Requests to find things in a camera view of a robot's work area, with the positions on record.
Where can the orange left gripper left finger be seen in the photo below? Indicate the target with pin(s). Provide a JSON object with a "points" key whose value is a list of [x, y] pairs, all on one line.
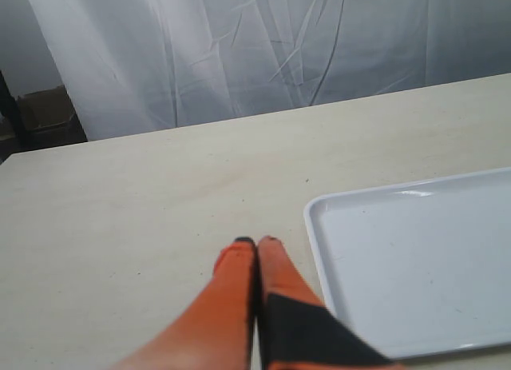
{"points": [[215, 331]]}

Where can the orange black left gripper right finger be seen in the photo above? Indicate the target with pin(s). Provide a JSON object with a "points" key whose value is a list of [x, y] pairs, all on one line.
{"points": [[296, 330]]}

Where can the white rectangular plastic tray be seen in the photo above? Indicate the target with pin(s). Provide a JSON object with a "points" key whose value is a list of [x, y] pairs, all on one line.
{"points": [[420, 268]]}

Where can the brown cardboard box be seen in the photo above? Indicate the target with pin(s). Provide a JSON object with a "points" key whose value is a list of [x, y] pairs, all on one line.
{"points": [[50, 118]]}

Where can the white wrinkled backdrop curtain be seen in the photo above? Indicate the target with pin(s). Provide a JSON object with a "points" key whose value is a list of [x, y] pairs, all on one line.
{"points": [[137, 66]]}

